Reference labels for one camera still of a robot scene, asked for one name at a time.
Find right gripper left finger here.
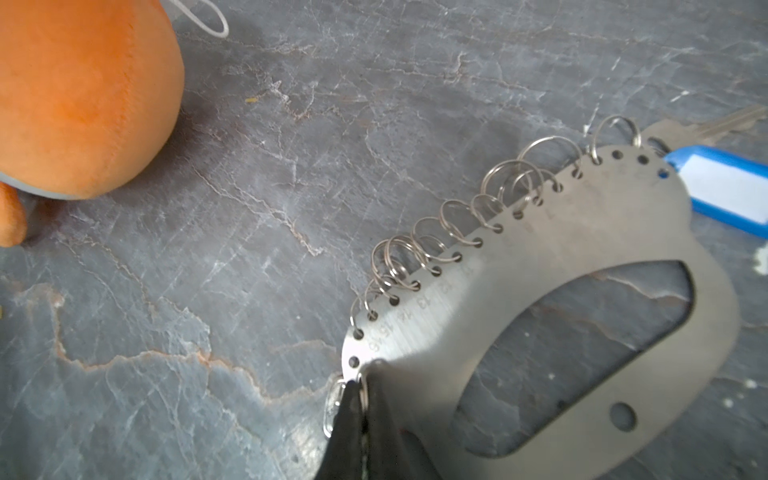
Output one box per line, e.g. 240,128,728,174
314,389,365,480

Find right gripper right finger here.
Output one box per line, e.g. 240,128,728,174
363,362,441,479

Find blue key tag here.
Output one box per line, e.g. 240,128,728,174
664,145,767,238

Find silver key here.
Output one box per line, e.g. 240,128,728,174
642,105,767,155

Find orange plush shark toy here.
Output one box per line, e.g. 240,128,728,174
1,1,185,247

